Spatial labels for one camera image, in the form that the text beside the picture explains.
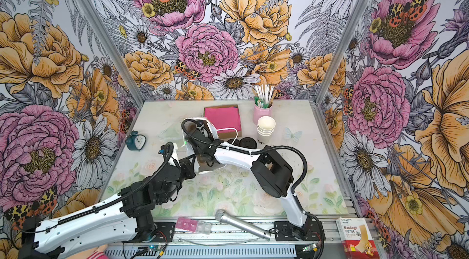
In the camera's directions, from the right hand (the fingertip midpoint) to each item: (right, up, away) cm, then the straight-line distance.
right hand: (201, 145), depth 91 cm
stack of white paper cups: (+31, +9, 0) cm, 33 cm away
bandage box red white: (+63, -32, -22) cm, 74 cm away
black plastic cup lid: (+23, +2, -3) cm, 23 cm away
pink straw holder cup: (+30, +17, +12) cm, 36 cm away
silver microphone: (+12, -26, -16) cm, 32 cm away
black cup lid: (+18, +5, -25) cm, 31 cm away
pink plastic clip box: (0, -30, -16) cm, 34 cm away
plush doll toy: (-32, -35, -25) cm, 53 cm away
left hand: (+1, -4, -17) cm, 18 cm away
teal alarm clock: (-34, +1, +4) cm, 35 cm away
